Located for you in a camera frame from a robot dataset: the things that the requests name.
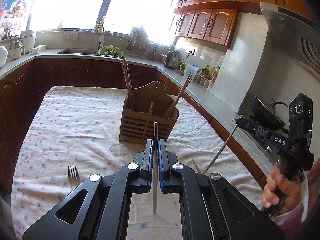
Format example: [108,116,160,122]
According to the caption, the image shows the person's right hand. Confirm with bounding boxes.
[261,164,302,215]

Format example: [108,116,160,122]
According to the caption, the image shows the white pot cooker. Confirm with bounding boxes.
[20,30,36,54]

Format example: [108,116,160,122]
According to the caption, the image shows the fruit poster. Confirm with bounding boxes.
[1,0,33,37]

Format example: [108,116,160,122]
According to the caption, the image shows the steel chopstick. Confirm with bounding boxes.
[201,124,238,175]
[126,64,136,111]
[152,122,158,215]

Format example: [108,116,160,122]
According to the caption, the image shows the knife and utensil rack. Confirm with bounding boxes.
[127,27,160,61]

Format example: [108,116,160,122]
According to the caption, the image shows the steel chopstick in holder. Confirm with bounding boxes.
[126,64,136,111]

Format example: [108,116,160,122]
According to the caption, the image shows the white rice cooker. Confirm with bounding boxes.
[0,46,8,67]

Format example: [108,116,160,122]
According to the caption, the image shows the electric kettle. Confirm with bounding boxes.
[164,50,178,69]

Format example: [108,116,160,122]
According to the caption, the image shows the kitchen faucet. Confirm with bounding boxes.
[91,23,106,51]

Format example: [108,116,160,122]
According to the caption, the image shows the steel fork left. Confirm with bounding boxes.
[68,165,81,189]

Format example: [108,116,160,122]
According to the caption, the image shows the steel range hood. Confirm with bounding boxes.
[260,2,319,73]

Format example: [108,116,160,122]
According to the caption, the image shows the upper wooden cabinets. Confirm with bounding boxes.
[170,0,313,48]

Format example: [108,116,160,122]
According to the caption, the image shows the black wok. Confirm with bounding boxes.
[251,95,289,134]

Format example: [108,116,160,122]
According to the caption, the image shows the yellow oil bottle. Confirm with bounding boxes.
[201,63,210,77]

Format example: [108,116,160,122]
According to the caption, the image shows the green vegetable colander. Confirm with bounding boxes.
[98,45,123,57]

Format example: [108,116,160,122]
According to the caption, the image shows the chopstick standing in holder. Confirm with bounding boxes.
[122,56,133,107]

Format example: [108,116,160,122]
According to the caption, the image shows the small white blender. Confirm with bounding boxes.
[9,40,25,60]

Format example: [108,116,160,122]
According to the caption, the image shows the white floral tablecloth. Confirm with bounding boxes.
[11,87,262,238]

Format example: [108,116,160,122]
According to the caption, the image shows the spice jar set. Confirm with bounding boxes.
[196,75,214,89]

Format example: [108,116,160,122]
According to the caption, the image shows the wooden utensil holder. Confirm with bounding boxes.
[119,81,179,144]

